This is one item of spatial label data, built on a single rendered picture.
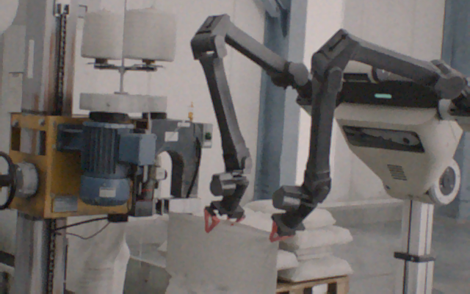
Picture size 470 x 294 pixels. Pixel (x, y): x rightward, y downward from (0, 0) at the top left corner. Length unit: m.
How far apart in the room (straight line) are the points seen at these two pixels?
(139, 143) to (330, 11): 7.25
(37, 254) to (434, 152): 1.27
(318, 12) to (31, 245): 7.06
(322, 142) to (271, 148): 6.55
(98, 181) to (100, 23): 0.58
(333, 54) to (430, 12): 8.98
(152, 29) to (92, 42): 0.30
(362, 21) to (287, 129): 2.00
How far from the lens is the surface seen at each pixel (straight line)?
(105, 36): 2.88
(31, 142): 2.77
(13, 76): 6.84
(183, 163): 3.00
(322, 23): 9.56
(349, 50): 2.23
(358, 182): 10.22
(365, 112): 2.79
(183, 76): 8.20
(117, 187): 2.59
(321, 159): 2.40
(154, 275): 3.53
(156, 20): 2.66
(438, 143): 2.69
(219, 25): 2.58
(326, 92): 2.28
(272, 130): 8.89
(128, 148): 2.56
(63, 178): 2.73
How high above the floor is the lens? 1.44
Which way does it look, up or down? 3 degrees down
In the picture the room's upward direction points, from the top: 4 degrees clockwise
